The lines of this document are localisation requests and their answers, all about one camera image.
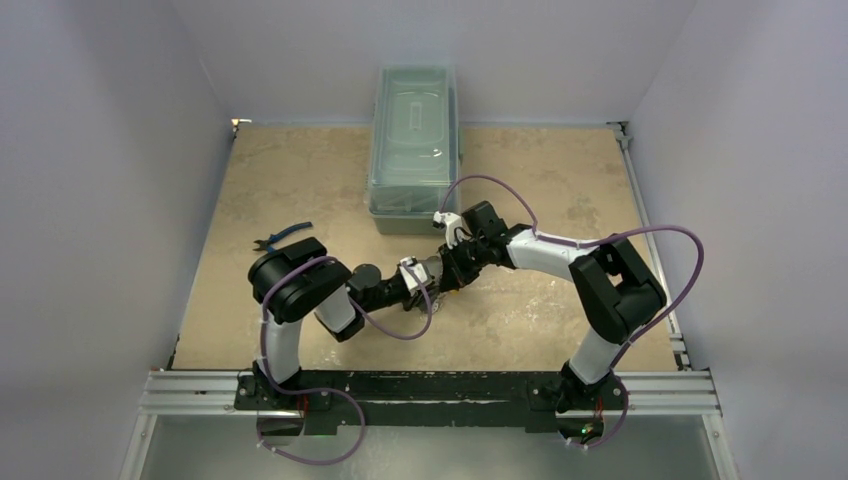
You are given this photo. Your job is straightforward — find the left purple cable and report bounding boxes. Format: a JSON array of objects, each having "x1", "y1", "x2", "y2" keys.
[{"x1": 255, "y1": 255, "x2": 436, "y2": 465}]

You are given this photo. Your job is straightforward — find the clear plastic storage box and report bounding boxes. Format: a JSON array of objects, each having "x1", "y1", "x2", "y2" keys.
[{"x1": 365, "y1": 65, "x2": 461, "y2": 235}]

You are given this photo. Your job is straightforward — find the aluminium frame rail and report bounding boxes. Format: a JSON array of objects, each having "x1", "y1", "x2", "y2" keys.
[{"x1": 140, "y1": 370, "x2": 720, "y2": 416}]

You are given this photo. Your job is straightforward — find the blue handled pliers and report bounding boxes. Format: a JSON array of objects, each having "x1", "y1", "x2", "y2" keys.
[{"x1": 253, "y1": 221, "x2": 313, "y2": 253}]

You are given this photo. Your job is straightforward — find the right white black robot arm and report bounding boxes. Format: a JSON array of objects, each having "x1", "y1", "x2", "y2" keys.
[{"x1": 432, "y1": 201, "x2": 667, "y2": 413}]

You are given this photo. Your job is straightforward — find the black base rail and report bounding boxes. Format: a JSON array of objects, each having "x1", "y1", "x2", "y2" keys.
[{"x1": 233, "y1": 370, "x2": 628, "y2": 440}]

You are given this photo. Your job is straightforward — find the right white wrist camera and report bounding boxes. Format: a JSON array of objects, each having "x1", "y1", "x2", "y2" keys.
[{"x1": 432, "y1": 211, "x2": 469, "y2": 249}]

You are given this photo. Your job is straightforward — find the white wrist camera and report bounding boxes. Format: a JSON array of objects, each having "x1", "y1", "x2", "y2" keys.
[
  {"x1": 398, "y1": 257, "x2": 433, "y2": 294},
  {"x1": 432, "y1": 211, "x2": 469, "y2": 249}
]

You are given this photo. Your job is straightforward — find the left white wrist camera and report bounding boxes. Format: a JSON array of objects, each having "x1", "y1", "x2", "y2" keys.
[{"x1": 398, "y1": 257, "x2": 433, "y2": 294}]

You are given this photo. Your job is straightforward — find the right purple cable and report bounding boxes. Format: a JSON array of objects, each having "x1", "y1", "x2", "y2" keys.
[{"x1": 438, "y1": 174, "x2": 706, "y2": 452}]

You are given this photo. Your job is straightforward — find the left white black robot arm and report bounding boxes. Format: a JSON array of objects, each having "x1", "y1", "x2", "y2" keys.
[{"x1": 247, "y1": 237, "x2": 443, "y2": 409}]

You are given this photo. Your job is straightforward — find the purple cable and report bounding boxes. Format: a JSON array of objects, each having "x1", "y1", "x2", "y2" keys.
[
  {"x1": 255, "y1": 255, "x2": 436, "y2": 465},
  {"x1": 438, "y1": 174, "x2": 706, "y2": 452}
]

